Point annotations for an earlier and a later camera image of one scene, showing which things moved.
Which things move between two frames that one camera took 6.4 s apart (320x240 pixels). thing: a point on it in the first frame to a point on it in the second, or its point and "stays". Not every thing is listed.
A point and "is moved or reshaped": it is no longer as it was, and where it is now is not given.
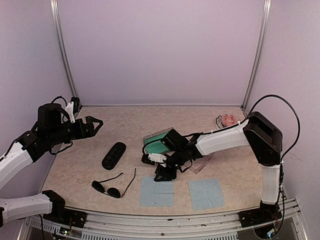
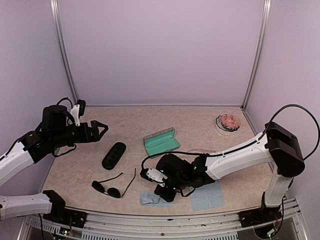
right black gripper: (168, 175) to (168, 197)
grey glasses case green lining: (153, 143) stays
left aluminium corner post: (55, 7) stays
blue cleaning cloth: (153, 193) is moved or reshaped
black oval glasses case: (113, 156) stays
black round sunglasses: (113, 192) stays
